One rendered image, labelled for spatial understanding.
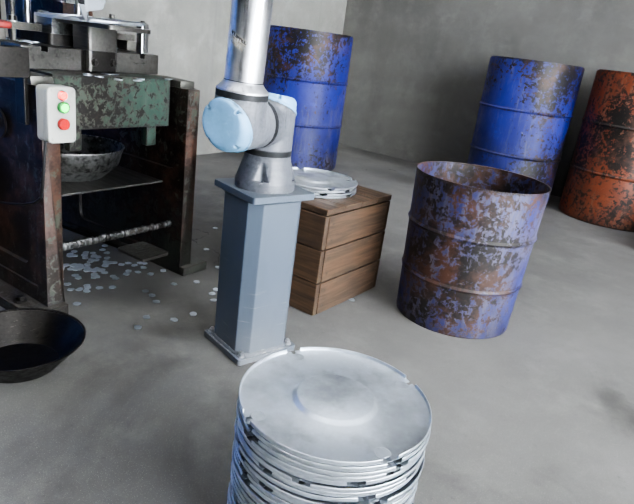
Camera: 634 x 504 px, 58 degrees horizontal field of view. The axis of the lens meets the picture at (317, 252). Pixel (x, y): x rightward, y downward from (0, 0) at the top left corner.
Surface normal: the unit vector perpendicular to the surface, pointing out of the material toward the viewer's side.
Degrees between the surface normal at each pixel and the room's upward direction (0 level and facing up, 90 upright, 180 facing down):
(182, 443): 0
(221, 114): 97
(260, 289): 90
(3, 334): 49
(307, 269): 90
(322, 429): 0
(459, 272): 92
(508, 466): 0
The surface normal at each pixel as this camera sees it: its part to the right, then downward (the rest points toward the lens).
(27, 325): 0.25, -0.35
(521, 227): 0.40, 0.40
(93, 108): 0.81, 0.29
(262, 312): 0.63, 0.34
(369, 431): 0.13, -0.93
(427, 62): -0.57, 0.21
